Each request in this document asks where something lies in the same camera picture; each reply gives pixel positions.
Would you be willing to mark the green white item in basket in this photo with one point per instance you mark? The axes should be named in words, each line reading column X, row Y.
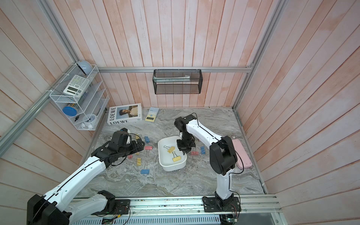
column 171, row 79

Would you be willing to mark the pink plastic box lid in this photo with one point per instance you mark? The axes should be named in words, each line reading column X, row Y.
column 244, row 160

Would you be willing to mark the white desk calculator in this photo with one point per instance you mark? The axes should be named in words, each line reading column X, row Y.
column 77, row 86

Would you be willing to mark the white wire wall shelf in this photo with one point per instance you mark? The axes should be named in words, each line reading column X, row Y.
column 94, row 100

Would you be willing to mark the black mesh wall basket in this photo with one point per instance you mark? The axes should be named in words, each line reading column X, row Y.
column 192, row 87

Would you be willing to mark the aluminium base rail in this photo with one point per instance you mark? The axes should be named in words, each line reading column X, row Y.
column 192, row 210

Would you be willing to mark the white plastic storage box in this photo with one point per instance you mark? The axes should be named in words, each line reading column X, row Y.
column 166, row 159

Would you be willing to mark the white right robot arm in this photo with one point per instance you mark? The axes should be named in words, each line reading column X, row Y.
column 223, row 159

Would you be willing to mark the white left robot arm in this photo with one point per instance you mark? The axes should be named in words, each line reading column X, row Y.
column 55, row 208

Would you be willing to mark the LOEWE white book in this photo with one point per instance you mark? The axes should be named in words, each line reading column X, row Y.
column 124, row 114

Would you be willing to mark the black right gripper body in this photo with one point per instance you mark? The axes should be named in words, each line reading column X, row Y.
column 186, row 143

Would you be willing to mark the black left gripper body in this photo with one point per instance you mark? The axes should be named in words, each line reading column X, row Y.
column 130, row 148

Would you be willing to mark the yellow blue small calculator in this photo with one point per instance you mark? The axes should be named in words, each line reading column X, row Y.
column 152, row 114

